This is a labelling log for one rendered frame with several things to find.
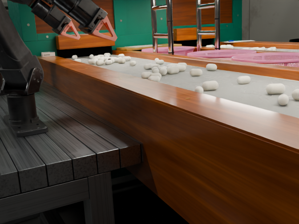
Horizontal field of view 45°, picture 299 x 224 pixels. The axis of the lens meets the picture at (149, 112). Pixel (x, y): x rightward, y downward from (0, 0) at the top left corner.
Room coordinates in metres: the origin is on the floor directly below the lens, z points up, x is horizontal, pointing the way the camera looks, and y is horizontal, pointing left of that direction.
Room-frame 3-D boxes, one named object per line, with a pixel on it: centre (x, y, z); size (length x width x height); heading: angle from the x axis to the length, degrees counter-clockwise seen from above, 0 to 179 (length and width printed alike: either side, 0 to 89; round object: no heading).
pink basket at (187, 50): (1.84, -0.11, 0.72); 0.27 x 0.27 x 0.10
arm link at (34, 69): (0.86, 0.30, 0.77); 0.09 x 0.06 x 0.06; 64
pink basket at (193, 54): (1.44, -0.29, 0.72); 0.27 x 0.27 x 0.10
